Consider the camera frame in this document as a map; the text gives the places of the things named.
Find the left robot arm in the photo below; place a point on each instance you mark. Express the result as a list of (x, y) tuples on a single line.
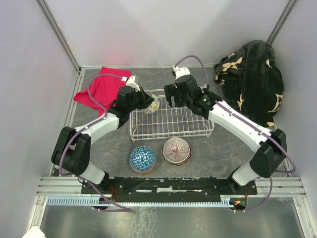
[(73, 147)]

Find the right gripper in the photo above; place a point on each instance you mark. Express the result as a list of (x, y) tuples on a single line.
[(170, 90)]

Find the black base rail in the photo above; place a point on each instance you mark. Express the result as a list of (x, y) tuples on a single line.
[(167, 190)]

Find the purple striped bowl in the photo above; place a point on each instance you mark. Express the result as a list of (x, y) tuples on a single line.
[(176, 143)]

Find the white paper corner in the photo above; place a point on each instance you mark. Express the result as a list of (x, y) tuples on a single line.
[(34, 232)]

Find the white wire dish rack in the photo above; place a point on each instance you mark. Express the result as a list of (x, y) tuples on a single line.
[(167, 122)]

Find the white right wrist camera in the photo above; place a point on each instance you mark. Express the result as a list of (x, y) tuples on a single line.
[(180, 71)]

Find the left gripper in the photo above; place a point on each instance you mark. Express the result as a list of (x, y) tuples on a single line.
[(146, 99)]

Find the floral orange green bowl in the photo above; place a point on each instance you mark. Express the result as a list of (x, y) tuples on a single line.
[(153, 106)]

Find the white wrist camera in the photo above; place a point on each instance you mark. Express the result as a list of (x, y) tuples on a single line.
[(131, 82), (180, 71)]

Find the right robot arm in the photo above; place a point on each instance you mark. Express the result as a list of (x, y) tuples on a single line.
[(269, 147)]

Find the red rimmed bowl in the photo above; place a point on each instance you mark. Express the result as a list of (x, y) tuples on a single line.
[(142, 172)]

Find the black floral blanket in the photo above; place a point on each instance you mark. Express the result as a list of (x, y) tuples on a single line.
[(251, 84)]

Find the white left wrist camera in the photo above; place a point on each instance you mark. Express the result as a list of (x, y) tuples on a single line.
[(131, 82)]

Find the red folded t-shirt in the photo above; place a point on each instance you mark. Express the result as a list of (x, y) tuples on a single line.
[(104, 89)]

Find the blue triangle pattern bowl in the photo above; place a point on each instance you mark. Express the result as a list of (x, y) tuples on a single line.
[(142, 158)]

